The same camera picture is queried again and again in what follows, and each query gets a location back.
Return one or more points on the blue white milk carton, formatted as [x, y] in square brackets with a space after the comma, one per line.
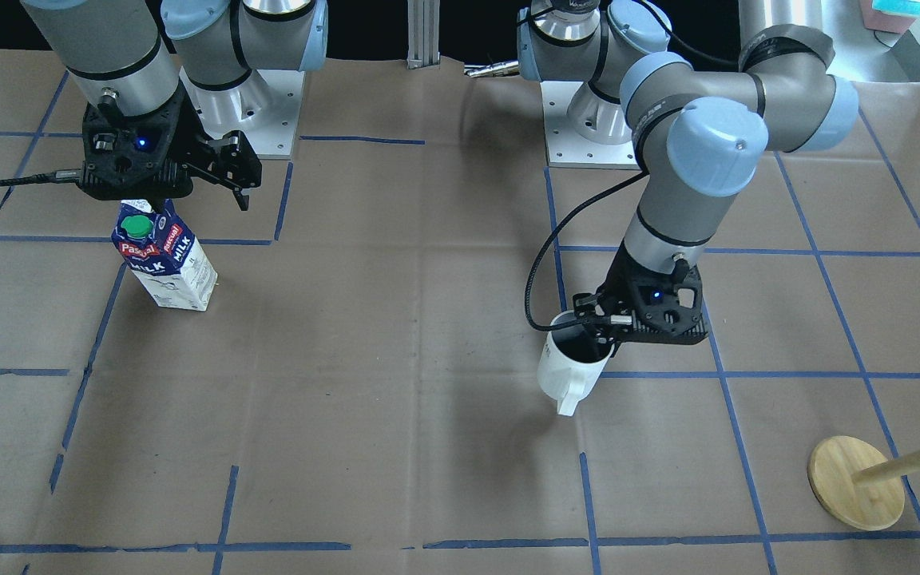
[162, 252]

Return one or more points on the aluminium frame post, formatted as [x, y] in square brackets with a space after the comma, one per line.
[422, 30]

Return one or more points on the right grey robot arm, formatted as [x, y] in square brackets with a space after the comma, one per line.
[120, 45]

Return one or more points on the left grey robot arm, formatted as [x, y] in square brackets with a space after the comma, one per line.
[698, 136]

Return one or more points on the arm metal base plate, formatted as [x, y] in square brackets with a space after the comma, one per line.
[584, 131]
[265, 107]

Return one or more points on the white ceramic mug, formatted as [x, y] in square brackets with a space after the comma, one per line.
[571, 363]

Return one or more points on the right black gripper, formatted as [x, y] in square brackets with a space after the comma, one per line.
[230, 162]

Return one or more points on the wooden mug tree stand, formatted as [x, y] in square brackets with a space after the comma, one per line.
[857, 484]

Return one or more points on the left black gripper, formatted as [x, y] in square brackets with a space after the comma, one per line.
[594, 308]

